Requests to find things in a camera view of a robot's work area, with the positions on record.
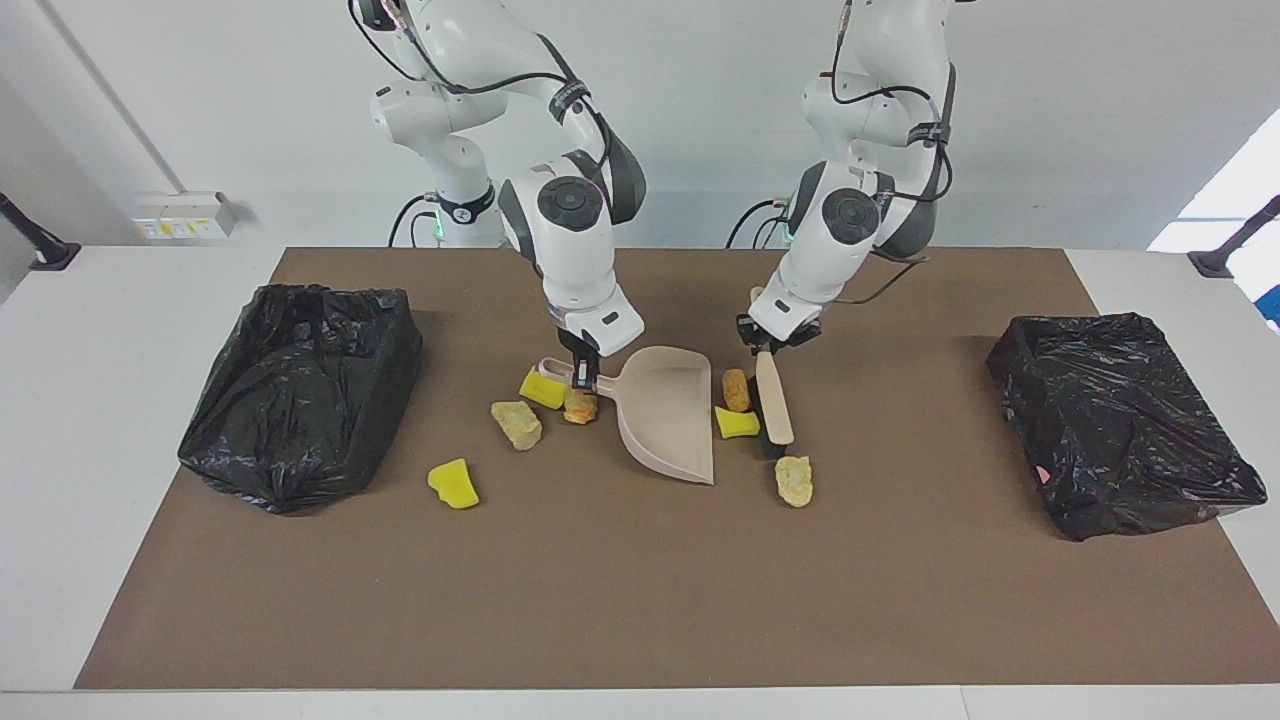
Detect beige hand brush black bristles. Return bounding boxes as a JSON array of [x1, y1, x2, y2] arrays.
[[750, 287, 796, 461]]

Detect pale bread chunk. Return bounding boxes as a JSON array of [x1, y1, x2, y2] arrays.
[[490, 400, 543, 451]]

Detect beige plastic dustpan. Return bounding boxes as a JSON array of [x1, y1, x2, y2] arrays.
[[538, 346, 717, 487]]

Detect pale striped bread piece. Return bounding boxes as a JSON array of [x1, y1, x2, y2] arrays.
[[775, 455, 814, 508]]

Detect black trash bag bin pink spot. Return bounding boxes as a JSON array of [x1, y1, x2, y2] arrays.
[[986, 313, 1268, 542]]

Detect brown table mat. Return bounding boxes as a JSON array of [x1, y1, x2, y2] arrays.
[[75, 247, 1280, 691]]

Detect black stand foot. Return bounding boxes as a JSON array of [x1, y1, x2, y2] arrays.
[[1188, 195, 1280, 279], [0, 190, 81, 271]]

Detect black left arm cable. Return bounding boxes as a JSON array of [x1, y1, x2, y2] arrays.
[[828, 0, 956, 304]]

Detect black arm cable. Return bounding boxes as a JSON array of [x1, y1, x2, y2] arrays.
[[348, 0, 613, 196], [828, 0, 956, 304]]

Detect black base cable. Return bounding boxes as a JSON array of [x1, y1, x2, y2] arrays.
[[388, 195, 441, 248], [725, 198, 796, 248]]

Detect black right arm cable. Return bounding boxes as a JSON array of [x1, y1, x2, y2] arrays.
[[348, 0, 613, 196]]

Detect white wall outlet box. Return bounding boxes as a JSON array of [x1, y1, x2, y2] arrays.
[[133, 192, 241, 241]]

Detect grey wall conduit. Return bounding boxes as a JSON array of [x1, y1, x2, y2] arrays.
[[38, 0, 189, 196]]

